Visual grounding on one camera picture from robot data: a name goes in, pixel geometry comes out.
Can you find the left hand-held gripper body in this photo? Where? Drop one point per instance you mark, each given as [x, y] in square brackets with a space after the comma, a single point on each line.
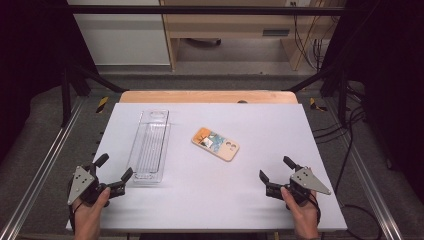
[81, 182]

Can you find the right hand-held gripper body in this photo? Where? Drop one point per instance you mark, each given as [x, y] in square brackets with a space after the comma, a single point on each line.
[308, 182]

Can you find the clear plastic tray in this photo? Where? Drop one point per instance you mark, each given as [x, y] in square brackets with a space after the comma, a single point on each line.
[150, 150]

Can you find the beige printed phone case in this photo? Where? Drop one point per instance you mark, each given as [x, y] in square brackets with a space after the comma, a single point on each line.
[216, 145]

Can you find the person's left hand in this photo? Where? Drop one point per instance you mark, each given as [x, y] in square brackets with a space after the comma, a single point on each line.
[87, 216]

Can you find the person's right hand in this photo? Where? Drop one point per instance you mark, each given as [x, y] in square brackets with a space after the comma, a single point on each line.
[305, 218]

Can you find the yellow black tape marker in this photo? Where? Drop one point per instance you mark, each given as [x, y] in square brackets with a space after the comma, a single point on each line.
[315, 106]
[102, 104]

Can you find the black metal stand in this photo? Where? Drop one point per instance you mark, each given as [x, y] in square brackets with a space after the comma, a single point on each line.
[341, 96]
[66, 96]

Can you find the black curtain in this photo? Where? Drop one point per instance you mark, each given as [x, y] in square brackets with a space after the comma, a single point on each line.
[30, 66]
[393, 83]

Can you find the white cabinet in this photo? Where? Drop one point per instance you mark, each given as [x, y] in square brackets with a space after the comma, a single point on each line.
[123, 36]

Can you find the wooden desk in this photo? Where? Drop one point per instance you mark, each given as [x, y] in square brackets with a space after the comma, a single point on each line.
[230, 23]

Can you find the aluminium rail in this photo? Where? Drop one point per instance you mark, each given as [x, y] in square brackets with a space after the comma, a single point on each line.
[366, 180]
[40, 170]

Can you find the black horizontal frame bar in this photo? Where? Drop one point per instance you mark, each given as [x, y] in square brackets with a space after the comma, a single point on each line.
[200, 10]

